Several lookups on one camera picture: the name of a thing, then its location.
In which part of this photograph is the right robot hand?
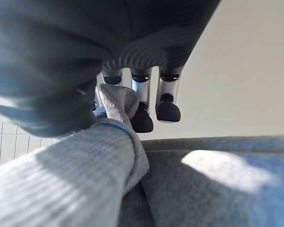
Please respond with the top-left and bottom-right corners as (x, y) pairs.
(0, 0), (222, 138)

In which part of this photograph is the light grey knit garment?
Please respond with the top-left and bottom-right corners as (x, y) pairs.
(0, 83), (150, 227)

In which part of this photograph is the grey fabric sofa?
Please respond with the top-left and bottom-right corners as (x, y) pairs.
(120, 135), (284, 227)

